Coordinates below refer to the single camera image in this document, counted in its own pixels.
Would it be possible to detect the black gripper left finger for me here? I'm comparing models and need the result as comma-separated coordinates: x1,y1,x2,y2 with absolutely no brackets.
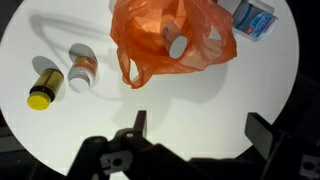
133,110,147,137

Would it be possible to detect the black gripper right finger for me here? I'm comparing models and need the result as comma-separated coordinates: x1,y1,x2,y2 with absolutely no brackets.
245,112,280,160

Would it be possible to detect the white bottle inside bag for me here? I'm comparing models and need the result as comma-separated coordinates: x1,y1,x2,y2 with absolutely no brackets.
162,21,188,59

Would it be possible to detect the orange plastic bag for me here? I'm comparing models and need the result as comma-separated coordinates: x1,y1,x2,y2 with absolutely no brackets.
110,0,237,89

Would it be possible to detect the amber pill bottle yellow cap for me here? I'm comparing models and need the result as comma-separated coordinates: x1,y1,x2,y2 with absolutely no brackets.
27,68,64,110

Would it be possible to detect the blue white packet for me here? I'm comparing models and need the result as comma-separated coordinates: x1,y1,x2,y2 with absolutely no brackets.
232,0,278,42

